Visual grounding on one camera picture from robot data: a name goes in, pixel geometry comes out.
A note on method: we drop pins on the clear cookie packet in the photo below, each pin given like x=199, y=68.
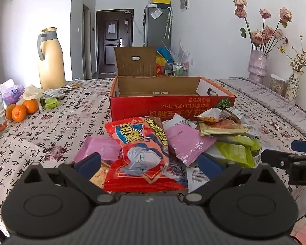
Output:
x=74, y=85

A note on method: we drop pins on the pink paper fan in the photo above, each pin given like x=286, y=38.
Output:
x=303, y=231

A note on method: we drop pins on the purple tissue packet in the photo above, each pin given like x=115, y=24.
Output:
x=14, y=94

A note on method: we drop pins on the plain white snack packet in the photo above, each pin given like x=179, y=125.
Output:
x=178, y=121

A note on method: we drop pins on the dark brown door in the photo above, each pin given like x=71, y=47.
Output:
x=114, y=51

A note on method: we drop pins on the floral ceramic vase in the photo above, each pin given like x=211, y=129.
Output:
x=292, y=86

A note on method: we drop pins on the red cardboard box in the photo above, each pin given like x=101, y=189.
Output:
x=168, y=104

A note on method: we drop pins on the crumpled white packet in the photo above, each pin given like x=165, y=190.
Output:
x=243, y=120

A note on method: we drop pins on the blue plastic object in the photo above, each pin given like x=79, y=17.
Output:
x=163, y=52

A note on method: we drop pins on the white folded umbrella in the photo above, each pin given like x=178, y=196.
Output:
x=168, y=23

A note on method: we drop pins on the grey refrigerator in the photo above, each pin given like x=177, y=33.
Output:
x=153, y=30

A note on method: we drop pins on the white paper note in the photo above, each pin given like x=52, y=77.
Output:
x=156, y=13

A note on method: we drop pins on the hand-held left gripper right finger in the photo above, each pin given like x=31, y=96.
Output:
x=209, y=167

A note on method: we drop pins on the large red snack packet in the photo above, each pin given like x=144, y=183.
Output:
x=142, y=158

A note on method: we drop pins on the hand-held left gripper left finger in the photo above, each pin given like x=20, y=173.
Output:
x=88, y=163

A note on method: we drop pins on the pale purple dried grass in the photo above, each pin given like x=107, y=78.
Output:
x=182, y=52

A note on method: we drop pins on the grey patterned blanket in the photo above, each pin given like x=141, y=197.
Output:
x=270, y=107

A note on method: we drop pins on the green snack packet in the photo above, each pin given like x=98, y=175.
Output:
x=234, y=153
x=247, y=140

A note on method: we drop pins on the white printed snack packet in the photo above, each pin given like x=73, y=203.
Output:
x=196, y=178

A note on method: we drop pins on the dried pink roses bouquet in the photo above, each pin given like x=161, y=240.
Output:
x=264, y=34

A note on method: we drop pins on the yellow box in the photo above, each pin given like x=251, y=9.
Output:
x=161, y=1

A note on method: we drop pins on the red gift box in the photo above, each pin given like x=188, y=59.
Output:
x=160, y=70

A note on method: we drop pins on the light green small packet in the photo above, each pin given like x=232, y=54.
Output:
x=52, y=103

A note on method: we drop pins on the yellow bag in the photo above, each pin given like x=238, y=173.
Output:
x=160, y=60

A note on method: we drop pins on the pink snack packet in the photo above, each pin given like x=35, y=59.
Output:
x=186, y=140
x=102, y=146

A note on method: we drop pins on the cream artificial flower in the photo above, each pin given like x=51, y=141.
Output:
x=32, y=93

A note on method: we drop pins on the yellow blossom branches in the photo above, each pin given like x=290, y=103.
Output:
x=302, y=58

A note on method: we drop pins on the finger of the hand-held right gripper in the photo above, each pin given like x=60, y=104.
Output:
x=304, y=146
x=276, y=159

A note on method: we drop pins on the tan cracker packet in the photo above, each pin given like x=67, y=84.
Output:
x=99, y=177

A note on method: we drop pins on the small white sachet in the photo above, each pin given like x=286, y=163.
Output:
x=54, y=93

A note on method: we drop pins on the yellow thermos jug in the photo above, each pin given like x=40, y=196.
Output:
x=52, y=63

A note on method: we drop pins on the metal trolley rack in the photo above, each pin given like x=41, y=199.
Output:
x=178, y=69

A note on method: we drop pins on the white packet with snack picture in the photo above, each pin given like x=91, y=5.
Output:
x=209, y=116

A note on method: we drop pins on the small brown snack packet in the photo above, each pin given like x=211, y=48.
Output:
x=229, y=114

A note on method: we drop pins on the pink textured vase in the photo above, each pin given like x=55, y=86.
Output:
x=257, y=66

